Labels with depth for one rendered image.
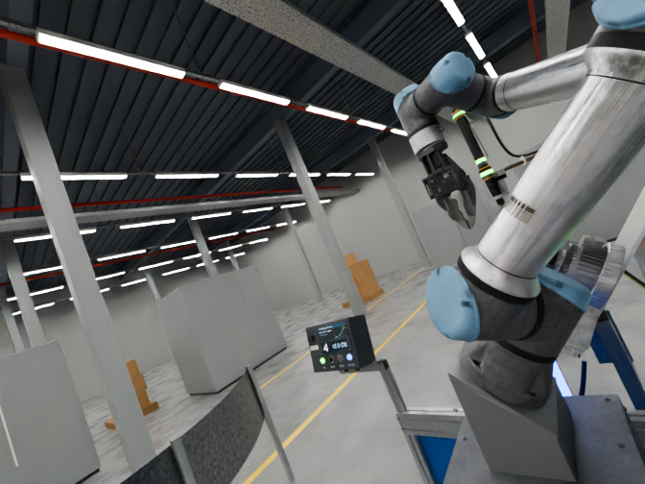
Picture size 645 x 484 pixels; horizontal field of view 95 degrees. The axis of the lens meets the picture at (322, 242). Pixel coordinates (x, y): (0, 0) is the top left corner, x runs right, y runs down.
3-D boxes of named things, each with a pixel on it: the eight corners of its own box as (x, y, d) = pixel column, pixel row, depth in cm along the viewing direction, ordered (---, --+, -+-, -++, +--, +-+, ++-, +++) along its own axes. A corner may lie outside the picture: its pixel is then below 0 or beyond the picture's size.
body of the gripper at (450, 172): (430, 203, 69) (409, 157, 70) (441, 200, 76) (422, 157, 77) (463, 187, 64) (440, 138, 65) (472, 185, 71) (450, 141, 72)
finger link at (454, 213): (452, 236, 69) (436, 201, 70) (459, 232, 74) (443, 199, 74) (465, 231, 67) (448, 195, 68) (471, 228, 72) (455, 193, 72)
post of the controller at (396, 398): (407, 408, 112) (386, 358, 113) (403, 413, 109) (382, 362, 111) (400, 408, 114) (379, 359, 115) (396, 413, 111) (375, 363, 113)
